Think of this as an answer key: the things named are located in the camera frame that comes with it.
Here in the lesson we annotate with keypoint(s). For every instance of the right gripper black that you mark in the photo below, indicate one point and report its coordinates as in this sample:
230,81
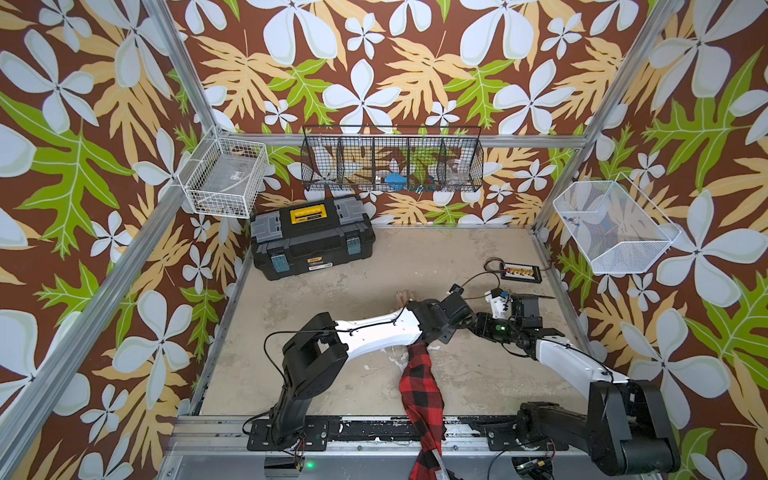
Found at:
482,323

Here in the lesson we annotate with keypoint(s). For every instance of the white wire basket right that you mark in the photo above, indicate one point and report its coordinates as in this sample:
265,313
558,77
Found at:
616,225

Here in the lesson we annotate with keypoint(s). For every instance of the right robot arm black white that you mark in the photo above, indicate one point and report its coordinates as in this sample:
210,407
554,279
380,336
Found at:
625,430

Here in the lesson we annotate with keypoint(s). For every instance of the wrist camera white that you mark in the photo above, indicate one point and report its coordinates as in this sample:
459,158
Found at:
456,290
499,302

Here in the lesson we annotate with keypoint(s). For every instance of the black wire basket rear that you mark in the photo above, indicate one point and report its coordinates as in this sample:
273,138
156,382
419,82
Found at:
359,157

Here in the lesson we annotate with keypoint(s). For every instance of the forearm in red plaid sleeve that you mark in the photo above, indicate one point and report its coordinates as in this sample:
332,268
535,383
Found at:
423,404

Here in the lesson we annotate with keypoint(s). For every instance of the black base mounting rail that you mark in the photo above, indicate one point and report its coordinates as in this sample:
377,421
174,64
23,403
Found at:
497,432

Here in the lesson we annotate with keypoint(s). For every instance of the white wire basket left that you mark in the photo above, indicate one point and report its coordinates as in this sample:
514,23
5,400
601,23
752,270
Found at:
223,175

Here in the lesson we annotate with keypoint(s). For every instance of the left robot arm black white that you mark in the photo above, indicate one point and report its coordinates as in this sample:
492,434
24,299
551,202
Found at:
315,355

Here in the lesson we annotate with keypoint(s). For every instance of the black power strip with cable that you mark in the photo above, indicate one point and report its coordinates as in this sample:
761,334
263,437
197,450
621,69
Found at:
515,271

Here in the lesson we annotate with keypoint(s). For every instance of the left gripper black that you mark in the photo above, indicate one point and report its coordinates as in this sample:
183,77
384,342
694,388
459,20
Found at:
447,335

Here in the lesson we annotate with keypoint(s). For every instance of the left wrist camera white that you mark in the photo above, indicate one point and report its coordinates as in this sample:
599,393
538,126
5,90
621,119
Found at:
456,290

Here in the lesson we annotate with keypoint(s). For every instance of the person's bare hand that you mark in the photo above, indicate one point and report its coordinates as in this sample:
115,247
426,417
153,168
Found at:
403,297

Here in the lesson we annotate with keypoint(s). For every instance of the white wire basket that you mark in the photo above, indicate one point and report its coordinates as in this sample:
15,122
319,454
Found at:
223,175
616,225

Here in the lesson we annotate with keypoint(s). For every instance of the blue item in black basket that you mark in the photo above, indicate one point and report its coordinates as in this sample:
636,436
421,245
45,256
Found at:
396,182

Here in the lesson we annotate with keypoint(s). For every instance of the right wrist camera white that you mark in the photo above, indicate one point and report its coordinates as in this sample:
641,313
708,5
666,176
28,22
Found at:
499,302

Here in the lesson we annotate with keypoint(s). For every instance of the black toolbox with yellow label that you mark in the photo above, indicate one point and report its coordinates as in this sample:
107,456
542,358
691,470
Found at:
301,239

